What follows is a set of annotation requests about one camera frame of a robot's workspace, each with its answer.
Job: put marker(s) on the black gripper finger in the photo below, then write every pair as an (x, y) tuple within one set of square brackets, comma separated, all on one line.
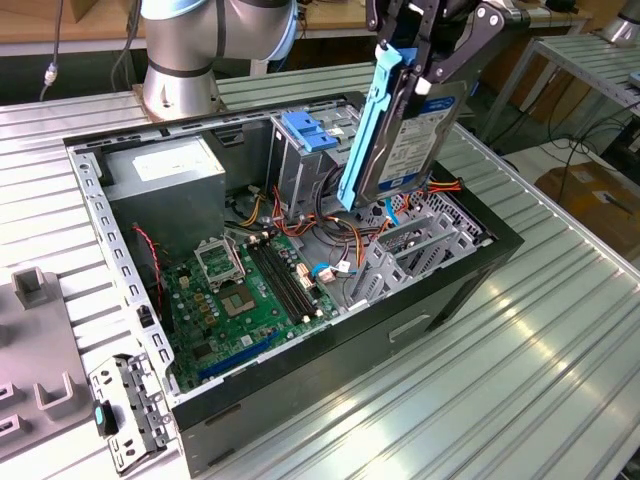
[(374, 20), (487, 20)]

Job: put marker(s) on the hard disk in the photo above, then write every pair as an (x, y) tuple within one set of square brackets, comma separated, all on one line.
[(415, 145)]

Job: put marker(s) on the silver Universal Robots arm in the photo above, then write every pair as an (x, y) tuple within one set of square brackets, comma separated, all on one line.
[(175, 75)]

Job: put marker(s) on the grey metal disk bay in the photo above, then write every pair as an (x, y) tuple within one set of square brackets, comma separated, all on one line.
[(462, 235)]

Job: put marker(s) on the black round device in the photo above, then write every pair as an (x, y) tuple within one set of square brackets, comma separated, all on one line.
[(562, 5)]

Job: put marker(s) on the brown cardboard box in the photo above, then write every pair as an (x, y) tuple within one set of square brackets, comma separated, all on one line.
[(82, 10), (595, 195), (555, 90)]

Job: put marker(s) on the metal slat side table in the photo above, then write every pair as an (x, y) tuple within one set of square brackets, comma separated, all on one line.
[(590, 60)]

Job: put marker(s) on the blue plastic drive latch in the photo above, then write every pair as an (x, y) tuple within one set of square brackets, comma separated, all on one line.
[(305, 131)]

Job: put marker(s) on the grey metal drive cage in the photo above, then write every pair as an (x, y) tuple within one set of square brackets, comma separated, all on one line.
[(295, 175)]

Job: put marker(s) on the black RAM slot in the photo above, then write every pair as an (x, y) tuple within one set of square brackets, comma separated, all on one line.
[(291, 280), (277, 285)]

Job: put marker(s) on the metal locking lever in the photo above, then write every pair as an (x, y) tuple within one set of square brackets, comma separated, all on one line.
[(235, 255)]

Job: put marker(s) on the grey power supply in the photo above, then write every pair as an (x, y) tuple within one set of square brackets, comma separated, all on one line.
[(165, 210)]

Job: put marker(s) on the CPU socket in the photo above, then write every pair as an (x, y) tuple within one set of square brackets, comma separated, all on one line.
[(237, 300)]

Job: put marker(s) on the green motherboard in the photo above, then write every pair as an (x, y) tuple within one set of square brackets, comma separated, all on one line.
[(260, 327)]

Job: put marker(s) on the black PC case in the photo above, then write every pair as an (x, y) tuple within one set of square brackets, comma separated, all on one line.
[(325, 370)]

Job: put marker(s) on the blue expansion slot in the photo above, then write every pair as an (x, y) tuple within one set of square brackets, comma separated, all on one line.
[(235, 357)]

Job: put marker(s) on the grey parts rack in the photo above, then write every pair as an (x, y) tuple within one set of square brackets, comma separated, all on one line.
[(35, 345)]

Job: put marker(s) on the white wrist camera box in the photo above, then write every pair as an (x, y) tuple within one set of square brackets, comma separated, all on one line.
[(515, 14)]

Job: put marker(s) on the wooden desk white frame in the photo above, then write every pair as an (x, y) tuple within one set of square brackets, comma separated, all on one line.
[(95, 30)]

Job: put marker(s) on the metal slot bracket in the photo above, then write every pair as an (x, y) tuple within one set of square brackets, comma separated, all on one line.
[(145, 400)]

